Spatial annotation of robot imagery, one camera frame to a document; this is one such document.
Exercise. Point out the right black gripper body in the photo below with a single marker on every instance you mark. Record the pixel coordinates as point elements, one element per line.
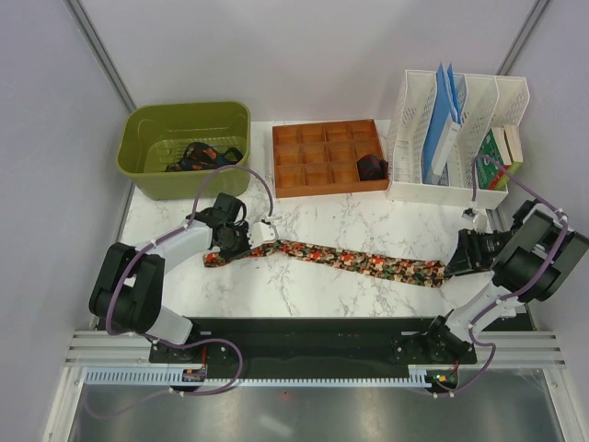
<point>485,248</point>

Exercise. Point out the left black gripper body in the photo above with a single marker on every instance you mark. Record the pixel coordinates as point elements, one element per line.
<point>237,238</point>

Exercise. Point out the colourful floral patterned tie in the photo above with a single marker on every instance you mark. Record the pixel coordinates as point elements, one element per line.
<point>430,274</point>

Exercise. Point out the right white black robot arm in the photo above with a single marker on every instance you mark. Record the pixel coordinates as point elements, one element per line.
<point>528,262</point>

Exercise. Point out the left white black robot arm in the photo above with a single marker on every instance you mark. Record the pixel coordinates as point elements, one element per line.
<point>128,293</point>

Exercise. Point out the green book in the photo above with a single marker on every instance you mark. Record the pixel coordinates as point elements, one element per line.
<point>490,176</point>

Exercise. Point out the dark blue orange tie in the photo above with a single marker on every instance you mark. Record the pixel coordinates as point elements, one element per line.
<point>200,156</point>

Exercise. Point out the orange compartment tray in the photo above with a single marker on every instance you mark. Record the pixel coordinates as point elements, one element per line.
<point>320,158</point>

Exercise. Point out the beige paperback book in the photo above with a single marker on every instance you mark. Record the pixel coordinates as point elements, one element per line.
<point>513,141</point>

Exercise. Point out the white booklet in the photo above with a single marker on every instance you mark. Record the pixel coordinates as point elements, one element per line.
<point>444,144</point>

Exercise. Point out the olive green plastic bin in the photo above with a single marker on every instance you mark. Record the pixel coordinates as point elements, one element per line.
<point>157,137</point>

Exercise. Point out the rolled dark red tie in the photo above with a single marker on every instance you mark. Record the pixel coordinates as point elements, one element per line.
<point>371,167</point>

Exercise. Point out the white plastic file organizer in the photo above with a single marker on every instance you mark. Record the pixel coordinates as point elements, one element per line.
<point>491,101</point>

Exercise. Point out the blue folder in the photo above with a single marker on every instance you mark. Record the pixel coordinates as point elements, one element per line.
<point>451,96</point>

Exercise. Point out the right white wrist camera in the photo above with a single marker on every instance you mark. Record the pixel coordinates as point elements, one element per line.
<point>476,217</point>

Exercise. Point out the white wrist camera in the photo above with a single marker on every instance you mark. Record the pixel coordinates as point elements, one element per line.
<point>262,232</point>
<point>476,217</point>

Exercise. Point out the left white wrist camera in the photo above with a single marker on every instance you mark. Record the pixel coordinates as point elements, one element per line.
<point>262,232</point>

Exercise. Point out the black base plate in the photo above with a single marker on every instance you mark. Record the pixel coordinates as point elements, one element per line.
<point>311,347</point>

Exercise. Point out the aluminium frame rail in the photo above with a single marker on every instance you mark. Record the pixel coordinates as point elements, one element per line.
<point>515,351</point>

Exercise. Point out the white slotted cable duct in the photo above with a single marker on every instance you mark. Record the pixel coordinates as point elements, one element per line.
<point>188,377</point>

